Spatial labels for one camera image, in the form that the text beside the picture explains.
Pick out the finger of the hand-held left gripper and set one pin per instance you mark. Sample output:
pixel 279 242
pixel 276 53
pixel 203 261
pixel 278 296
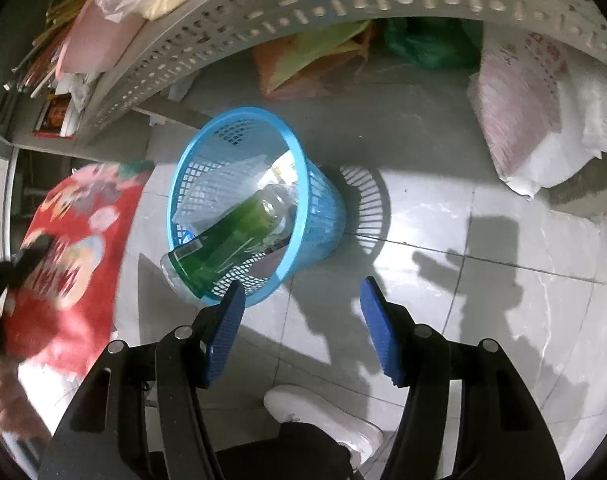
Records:
pixel 26 260

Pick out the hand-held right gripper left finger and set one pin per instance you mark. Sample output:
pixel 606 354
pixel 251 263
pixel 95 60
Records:
pixel 223 330

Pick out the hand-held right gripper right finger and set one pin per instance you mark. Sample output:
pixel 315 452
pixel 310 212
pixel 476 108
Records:
pixel 383 330

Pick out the red snack bag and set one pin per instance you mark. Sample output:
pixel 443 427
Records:
pixel 68 250

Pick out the green plastic bottle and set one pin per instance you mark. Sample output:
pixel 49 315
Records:
pixel 228 245

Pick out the blue plastic mesh basket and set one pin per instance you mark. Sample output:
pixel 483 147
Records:
pixel 318 215

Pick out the person's left hand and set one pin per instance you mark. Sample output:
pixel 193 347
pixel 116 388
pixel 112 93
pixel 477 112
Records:
pixel 13 400

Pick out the person's white shoe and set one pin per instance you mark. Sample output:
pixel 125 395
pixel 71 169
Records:
pixel 323 412

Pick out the person's black pants leg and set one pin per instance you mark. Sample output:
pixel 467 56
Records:
pixel 283 452

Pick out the red printed packet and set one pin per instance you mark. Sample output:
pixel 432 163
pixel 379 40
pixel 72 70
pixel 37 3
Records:
pixel 56 115

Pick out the bundle of kitchen utensils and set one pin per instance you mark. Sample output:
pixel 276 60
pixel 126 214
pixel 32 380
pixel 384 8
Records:
pixel 38 60

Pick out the pink package on shelf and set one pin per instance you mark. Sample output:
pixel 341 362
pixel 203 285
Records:
pixel 101 40

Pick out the white pink printed sack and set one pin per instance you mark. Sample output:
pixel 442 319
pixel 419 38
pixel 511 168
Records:
pixel 533 110

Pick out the orange yellow bag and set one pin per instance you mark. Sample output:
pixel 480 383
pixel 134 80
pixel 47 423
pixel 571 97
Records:
pixel 308 60

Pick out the green plastic bag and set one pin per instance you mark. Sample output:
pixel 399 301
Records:
pixel 428 42

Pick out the grey perforated metal shelf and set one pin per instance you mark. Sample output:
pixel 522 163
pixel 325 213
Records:
pixel 283 15

